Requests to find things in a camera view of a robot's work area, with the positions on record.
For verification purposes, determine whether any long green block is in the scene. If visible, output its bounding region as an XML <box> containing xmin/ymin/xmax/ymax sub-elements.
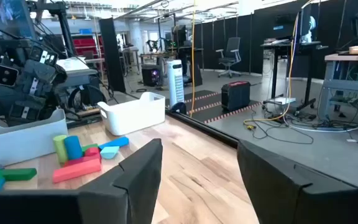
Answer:
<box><xmin>1</xmin><ymin>167</ymin><xmax>38</xmax><ymax>182</ymax></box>

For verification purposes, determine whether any black computer monitor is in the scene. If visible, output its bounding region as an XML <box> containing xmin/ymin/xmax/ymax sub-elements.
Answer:
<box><xmin>0</xmin><ymin>0</ymin><xmax>37</xmax><ymax>40</ymax></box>

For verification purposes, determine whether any yellow cable with plug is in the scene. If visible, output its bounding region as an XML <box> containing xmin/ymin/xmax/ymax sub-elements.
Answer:
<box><xmin>243</xmin><ymin>0</ymin><xmax>315</xmax><ymax>131</ymax></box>

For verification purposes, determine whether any black partition wall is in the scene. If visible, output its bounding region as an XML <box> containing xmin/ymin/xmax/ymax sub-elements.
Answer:
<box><xmin>194</xmin><ymin>0</ymin><xmax>358</xmax><ymax>75</ymax></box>

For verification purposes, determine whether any white tower fan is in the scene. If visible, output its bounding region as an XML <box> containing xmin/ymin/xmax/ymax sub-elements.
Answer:
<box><xmin>165</xmin><ymin>59</ymin><xmax>186</xmax><ymax>109</ymax></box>

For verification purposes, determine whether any tall black panel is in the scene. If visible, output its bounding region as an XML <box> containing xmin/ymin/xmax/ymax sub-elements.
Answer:
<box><xmin>98</xmin><ymin>17</ymin><xmax>127</xmax><ymax>93</ymax></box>

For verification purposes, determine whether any monitor on standing desk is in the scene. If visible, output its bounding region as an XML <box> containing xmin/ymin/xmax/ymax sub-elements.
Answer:
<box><xmin>296</xmin><ymin>2</ymin><xmax>321</xmax><ymax>44</ymax></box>

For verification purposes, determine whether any blue cylinder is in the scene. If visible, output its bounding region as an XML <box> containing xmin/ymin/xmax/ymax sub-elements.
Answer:
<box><xmin>63</xmin><ymin>135</ymin><xmax>83</xmax><ymax>161</ymax></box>

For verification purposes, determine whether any black case red lid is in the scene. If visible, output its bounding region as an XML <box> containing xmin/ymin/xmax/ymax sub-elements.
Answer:
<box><xmin>221</xmin><ymin>80</ymin><xmax>252</xmax><ymax>112</ymax></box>

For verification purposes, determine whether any white plastic bin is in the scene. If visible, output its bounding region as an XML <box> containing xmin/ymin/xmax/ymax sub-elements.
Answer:
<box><xmin>97</xmin><ymin>91</ymin><xmax>167</xmax><ymax>137</ymax></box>

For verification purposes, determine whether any black stand pole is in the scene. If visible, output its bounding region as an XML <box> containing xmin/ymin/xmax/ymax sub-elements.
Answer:
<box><xmin>26</xmin><ymin>0</ymin><xmax>76</xmax><ymax>58</ymax></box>

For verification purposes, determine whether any white flat floor box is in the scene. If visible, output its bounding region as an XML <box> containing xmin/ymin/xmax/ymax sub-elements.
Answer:
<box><xmin>264</xmin><ymin>96</ymin><xmax>297</xmax><ymax>106</ymax></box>

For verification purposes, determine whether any long red block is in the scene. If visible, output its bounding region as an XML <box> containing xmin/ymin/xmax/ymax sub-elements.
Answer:
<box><xmin>63</xmin><ymin>154</ymin><xmax>102</xmax><ymax>167</ymax></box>

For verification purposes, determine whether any white paper sheet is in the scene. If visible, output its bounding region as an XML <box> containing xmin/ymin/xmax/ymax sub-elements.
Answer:
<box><xmin>56</xmin><ymin>57</ymin><xmax>90</xmax><ymax>72</ymax></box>

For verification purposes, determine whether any black standing desk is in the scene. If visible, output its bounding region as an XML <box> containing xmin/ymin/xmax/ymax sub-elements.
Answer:
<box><xmin>259</xmin><ymin>39</ymin><xmax>329</xmax><ymax>113</ymax></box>

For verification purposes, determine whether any dark grey side desk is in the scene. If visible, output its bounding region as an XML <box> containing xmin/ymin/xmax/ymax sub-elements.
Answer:
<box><xmin>56</xmin><ymin>57</ymin><xmax>101</xmax><ymax>90</ymax></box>

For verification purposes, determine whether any long blue block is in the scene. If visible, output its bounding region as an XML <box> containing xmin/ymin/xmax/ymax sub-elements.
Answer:
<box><xmin>98</xmin><ymin>136</ymin><xmax>130</xmax><ymax>151</ymax></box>

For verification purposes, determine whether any green rectangular block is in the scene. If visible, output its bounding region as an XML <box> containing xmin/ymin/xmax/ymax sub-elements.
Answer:
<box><xmin>81</xmin><ymin>143</ymin><xmax>99</xmax><ymax>152</ymax></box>

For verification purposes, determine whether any small red block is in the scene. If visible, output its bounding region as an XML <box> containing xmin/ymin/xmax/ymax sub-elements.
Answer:
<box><xmin>84</xmin><ymin>147</ymin><xmax>101</xmax><ymax>158</ymax></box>

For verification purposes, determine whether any black computer tower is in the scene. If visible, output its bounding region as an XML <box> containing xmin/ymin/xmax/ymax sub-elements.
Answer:
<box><xmin>140</xmin><ymin>63</ymin><xmax>164</xmax><ymax>88</ymax></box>

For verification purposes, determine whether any light grey plastic bin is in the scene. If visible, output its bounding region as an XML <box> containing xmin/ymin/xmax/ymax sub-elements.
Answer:
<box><xmin>0</xmin><ymin>108</ymin><xmax>70</xmax><ymax>170</ymax></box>

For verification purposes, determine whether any black mat striped edge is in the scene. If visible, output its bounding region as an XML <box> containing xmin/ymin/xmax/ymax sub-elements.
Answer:
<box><xmin>165</xmin><ymin>89</ymin><xmax>223</xmax><ymax>108</ymax></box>

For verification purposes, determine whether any red drawer rack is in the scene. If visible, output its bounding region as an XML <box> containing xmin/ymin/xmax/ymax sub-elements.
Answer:
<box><xmin>71</xmin><ymin>32</ymin><xmax>105</xmax><ymax>60</ymax></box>

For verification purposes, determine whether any black aluminium table frame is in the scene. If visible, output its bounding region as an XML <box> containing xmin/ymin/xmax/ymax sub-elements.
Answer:
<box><xmin>67</xmin><ymin>110</ymin><xmax>239</xmax><ymax>149</ymax></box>

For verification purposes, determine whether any long orange-red block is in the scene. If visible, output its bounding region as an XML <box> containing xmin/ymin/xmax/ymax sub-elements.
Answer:
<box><xmin>52</xmin><ymin>157</ymin><xmax>103</xmax><ymax>184</ymax></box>

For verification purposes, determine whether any wooden top grey table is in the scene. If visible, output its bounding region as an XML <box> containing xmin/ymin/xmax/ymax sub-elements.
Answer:
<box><xmin>317</xmin><ymin>52</ymin><xmax>358</xmax><ymax>121</ymax></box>

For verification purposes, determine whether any grey office chair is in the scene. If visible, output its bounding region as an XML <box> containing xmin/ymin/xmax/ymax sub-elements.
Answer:
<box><xmin>215</xmin><ymin>36</ymin><xmax>244</xmax><ymax>79</ymax></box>

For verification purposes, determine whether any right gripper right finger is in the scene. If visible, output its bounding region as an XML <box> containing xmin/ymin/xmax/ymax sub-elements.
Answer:
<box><xmin>236</xmin><ymin>139</ymin><xmax>356</xmax><ymax>224</ymax></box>

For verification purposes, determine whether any lime green cylinder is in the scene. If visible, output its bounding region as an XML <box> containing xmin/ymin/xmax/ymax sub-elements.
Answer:
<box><xmin>52</xmin><ymin>134</ymin><xmax>69</xmax><ymax>164</ymax></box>

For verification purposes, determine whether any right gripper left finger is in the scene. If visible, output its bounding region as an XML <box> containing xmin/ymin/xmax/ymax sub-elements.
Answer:
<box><xmin>78</xmin><ymin>138</ymin><xmax>164</xmax><ymax>224</ymax></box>

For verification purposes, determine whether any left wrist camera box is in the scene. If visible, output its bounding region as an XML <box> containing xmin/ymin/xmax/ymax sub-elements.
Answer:
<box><xmin>0</xmin><ymin>63</ymin><xmax>20</xmax><ymax>88</ymax></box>

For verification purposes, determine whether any light grey floor cable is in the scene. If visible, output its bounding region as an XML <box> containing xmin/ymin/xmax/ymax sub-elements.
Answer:
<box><xmin>286</xmin><ymin>121</ymin><xmax>358</xmax><ymax>134</ymax></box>

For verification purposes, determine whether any small teal block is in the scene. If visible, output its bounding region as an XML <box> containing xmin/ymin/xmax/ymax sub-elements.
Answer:
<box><xmin>99</xmin><ymin>146</ymin><xmax>121</xmax><ymax>160</ymax></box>

